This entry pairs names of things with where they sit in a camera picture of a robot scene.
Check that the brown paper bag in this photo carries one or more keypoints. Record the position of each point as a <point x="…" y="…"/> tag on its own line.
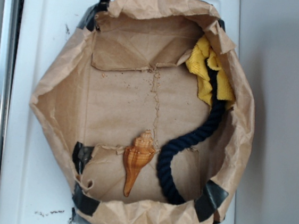
<point x="123" y="71"/>

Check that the orange conch shell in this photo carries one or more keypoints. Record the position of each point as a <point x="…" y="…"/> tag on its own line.
<point x="137" y="156"/>

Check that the yellow microfiber cloth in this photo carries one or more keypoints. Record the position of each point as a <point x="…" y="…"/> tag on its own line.
<point x="201" y="59"/>

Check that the white plastic tray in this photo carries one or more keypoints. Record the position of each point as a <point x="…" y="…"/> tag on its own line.
<point x="33" y="190"/>

